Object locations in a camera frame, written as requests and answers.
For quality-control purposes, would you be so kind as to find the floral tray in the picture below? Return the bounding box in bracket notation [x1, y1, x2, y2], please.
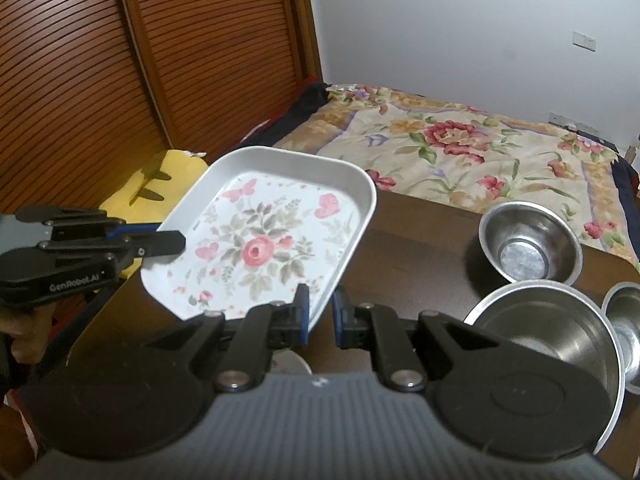
[270, 350, 312, 375]
[140, 146, 378, 325]

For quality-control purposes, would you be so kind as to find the floral tray back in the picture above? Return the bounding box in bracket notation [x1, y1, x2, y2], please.
[140, 146, 378, 325]

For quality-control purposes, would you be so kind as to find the white wall switch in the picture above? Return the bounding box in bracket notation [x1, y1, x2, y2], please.
[572, 32, 597, 52]

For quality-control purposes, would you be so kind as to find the wooden louvered wardrobe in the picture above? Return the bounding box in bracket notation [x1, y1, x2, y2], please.
[1, 0, 322, 212]

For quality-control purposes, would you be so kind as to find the black clothing on bed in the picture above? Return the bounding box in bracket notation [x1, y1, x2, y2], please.
[236, 81, 329, 148]

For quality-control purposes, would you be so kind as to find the large steel bowl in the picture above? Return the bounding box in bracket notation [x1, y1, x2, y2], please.
[464, 280, 624, 452]

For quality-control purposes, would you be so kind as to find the person left hand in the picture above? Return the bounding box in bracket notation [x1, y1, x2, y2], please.
[1, 304, 56, 364]

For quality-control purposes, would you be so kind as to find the yellow Pikachu plush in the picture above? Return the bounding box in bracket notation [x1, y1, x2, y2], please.
[98, 148, 211, 281]

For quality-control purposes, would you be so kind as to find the floral bed quilt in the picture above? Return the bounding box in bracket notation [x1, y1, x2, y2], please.
[277, 84, 639, 266]

